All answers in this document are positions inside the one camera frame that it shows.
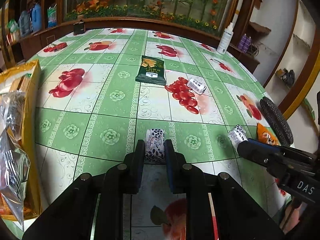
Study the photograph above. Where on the purple bottle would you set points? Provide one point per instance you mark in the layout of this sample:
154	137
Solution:
248	43
241	42

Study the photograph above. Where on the yellow cardboard box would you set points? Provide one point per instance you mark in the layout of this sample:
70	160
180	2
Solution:
31	120

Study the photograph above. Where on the small wooden wall shelf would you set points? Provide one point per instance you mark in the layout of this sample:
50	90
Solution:
257	2
260	27

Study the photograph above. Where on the pale blue plastic jug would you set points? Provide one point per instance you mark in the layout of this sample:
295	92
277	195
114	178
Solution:
25	23

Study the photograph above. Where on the orange cartoon snack packet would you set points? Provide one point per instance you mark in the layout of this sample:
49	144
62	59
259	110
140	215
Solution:
265	135

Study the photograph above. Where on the white small candy packet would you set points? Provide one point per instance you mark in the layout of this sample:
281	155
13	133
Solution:
237	135
196	86

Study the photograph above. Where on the small dark box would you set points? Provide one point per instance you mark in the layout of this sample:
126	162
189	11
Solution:
79	27

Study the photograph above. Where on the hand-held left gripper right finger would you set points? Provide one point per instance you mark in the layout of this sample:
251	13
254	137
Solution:
171	167

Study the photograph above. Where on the person's right forearm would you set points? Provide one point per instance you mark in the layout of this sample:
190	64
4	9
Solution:
292	215

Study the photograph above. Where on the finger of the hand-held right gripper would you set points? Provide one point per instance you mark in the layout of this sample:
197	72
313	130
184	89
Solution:
252	153
265	143

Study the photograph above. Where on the dark green snack packet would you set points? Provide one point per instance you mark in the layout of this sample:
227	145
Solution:
150	70

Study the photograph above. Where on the white spray bottle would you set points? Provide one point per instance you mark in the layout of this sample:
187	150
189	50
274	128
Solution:
225	40

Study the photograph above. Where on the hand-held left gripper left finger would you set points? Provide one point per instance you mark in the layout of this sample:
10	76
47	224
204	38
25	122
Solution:
139	166

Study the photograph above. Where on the dark shoe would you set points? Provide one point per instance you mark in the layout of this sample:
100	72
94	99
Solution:
288	77

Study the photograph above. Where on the white tube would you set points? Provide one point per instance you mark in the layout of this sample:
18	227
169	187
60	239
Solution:
239	7

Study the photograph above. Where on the leaf print candy packet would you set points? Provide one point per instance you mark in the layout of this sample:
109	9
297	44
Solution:
155	142

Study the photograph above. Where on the black patterned disc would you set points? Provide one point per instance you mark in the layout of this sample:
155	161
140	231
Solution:
276	121

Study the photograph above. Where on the green white refill bag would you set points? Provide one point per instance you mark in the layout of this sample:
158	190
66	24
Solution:
52	15

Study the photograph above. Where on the cracker packet with green band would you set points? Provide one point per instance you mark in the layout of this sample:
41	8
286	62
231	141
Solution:
14	83
25	81

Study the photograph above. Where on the wooden wall cabinet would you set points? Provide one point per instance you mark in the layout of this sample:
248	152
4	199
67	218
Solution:
120	21

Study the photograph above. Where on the flower garden wall panel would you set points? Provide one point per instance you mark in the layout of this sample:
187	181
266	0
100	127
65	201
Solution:
150	0

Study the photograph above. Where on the small green packet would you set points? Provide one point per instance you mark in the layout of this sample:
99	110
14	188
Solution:
12	26

